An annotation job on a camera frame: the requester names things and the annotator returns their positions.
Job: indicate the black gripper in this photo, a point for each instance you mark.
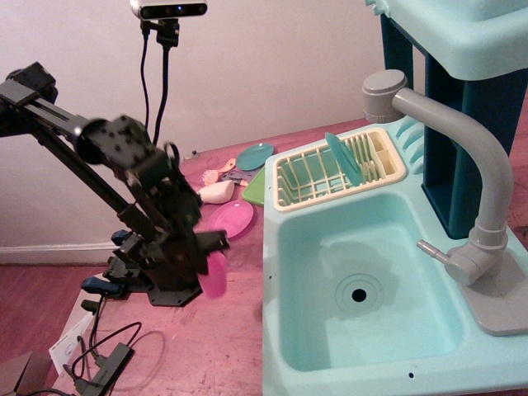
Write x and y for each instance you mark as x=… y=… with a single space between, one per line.
x=174 y=208

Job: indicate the pink plastic cup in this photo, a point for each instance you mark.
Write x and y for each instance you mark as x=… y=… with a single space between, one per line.
x=214 y=283

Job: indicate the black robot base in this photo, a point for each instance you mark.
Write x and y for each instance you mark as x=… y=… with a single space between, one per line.
x=165 y=284

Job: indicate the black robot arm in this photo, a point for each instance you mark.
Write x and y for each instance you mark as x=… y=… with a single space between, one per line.
x=116 y=159

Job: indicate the teal toy sink unit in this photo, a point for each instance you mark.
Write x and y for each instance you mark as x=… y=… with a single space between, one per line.
x=353 y=306

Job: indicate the pink plastic plate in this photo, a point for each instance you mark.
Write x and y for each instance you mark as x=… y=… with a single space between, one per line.
x=232 y=217

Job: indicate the cream toy soap bottle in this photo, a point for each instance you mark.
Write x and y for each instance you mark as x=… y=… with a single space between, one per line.
x=217 y=193

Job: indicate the orange toy dish brush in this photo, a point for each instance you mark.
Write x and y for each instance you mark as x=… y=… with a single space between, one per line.
x=211 y=176

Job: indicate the grey toy utensil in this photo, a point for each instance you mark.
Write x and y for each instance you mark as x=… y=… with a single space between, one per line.
x=239 y=177

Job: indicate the green cutting board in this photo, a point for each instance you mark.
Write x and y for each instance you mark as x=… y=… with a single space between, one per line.
x=254 y=193

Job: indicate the blue table clamp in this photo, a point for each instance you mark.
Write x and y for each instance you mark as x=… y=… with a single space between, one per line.
x=94 y=285

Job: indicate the teal plate on table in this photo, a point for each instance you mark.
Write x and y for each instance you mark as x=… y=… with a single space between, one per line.
x=254 y=156

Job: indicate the black usb hub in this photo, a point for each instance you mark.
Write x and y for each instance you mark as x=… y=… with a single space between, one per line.
x=108 y=374

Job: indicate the cream dish rack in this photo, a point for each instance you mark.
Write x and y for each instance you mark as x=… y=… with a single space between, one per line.
x=313 y=175

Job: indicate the white paper card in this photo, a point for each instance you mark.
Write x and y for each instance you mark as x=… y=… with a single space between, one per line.
x=61 y=352

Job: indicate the teal plate in rack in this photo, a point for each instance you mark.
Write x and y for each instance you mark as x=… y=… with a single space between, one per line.
x=345 y=159

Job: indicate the brown cardboard box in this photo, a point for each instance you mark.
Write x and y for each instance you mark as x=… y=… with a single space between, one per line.
x=24 y=374

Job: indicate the grey toy faucet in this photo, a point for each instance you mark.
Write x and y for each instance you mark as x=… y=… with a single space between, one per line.
x=469 y=182

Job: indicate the silver depth camera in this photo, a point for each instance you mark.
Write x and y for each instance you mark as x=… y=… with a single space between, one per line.
x=167 y=10

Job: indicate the dark teal shelf frame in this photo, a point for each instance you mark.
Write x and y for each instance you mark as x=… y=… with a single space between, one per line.
x=468 y=46

